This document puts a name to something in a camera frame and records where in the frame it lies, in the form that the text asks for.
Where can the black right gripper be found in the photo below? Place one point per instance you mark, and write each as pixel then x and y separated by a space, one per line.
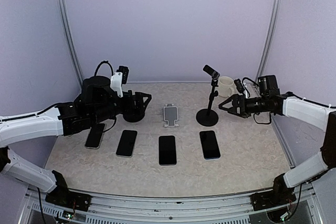
pixel 236 98

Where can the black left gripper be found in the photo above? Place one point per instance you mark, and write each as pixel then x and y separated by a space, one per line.
pixel 139 107

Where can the black round base phone stand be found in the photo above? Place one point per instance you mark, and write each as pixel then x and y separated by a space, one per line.
pixel 133 116

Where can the white phone stand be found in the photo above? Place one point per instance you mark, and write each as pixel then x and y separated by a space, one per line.
pixel 170 115

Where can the black phone blue edge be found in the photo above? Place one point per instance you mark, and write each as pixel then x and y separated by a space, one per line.
pixel 209 145

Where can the black phone landscape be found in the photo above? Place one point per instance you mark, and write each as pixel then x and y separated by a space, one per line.
pixel 167 150

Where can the black phone clear case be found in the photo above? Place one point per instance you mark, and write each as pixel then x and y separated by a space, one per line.
pixel 94 138

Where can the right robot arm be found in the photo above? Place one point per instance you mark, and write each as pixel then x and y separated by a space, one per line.
pixel 311 120

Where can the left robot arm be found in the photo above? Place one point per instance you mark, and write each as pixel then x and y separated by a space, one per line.
pixel 60 119

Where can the white cup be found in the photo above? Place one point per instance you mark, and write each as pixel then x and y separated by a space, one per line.
pixel 225 87

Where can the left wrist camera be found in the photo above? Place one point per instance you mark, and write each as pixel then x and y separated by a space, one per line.
pixel 118 79

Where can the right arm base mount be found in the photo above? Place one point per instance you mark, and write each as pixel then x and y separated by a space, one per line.
pixel 273 197

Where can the front aluminium rail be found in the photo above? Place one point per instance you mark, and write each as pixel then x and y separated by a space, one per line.
pixel 232 208

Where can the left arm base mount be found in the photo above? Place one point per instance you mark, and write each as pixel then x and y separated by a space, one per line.
pixel 69 199

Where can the right aluminium frame post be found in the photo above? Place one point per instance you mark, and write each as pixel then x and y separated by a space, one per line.
pixel 269 36

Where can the aluminium frame post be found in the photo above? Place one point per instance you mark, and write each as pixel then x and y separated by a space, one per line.
pixel 69 40
pixel 269 36

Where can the left aluminium frame post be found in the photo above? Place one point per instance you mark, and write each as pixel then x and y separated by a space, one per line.
pixel 69 40

